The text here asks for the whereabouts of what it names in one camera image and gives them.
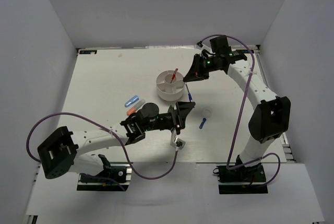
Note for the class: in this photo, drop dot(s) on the blue highlighter marker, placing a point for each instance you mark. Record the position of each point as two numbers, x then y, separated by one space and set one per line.
131 101

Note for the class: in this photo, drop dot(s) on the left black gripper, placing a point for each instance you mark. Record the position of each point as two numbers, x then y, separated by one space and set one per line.
183 108

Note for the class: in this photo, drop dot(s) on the red ballpoint pen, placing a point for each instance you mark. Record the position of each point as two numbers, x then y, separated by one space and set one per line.
173 75

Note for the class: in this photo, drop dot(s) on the small blue clip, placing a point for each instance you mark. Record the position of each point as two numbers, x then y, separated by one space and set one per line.
202 123

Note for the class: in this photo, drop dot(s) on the white tape roll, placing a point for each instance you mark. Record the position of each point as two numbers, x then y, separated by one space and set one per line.
207 112

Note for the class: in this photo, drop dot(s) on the orange highlighter marker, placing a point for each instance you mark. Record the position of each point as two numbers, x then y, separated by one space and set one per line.
136 107

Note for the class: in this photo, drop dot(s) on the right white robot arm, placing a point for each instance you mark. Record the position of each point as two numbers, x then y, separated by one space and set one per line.
270 118

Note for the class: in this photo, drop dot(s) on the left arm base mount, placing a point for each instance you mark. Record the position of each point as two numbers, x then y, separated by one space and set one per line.
115 178

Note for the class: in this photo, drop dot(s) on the white round divided organizer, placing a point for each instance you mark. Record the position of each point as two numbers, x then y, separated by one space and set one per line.
170 92

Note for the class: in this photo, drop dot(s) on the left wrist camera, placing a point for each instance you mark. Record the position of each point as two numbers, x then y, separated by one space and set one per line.
176 142

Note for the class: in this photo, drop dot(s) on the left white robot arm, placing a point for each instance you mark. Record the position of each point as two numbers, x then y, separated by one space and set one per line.
66 151

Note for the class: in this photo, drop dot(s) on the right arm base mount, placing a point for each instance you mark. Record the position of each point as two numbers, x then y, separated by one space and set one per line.
245 180

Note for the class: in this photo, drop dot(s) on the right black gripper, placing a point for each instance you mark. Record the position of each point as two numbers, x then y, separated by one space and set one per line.
195 72

